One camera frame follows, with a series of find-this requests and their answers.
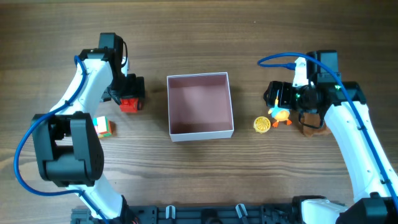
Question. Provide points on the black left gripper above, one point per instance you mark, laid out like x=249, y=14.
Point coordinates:
x=136, y=88

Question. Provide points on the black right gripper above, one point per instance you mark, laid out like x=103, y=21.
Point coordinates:
x=285, y=88

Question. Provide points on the orange blue duck toy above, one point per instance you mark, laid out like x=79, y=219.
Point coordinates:
x=279, y=114

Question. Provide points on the colourful puzzle cube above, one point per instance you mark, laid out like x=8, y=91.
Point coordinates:
x=102, y=126

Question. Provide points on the white cardboard box pink inside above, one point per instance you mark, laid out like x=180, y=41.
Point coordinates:
x=199, y=107

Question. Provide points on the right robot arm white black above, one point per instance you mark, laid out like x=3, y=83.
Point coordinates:
x=317, y=88

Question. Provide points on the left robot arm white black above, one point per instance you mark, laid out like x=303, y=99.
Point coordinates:
x=67, y=147

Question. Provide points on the brown plush toy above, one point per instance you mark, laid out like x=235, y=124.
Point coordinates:
x=311, y=125

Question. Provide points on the yellow round wheel toy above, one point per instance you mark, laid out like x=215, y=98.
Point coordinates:
x=262, y=124

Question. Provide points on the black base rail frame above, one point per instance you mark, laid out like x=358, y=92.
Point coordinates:
x=277, y=213

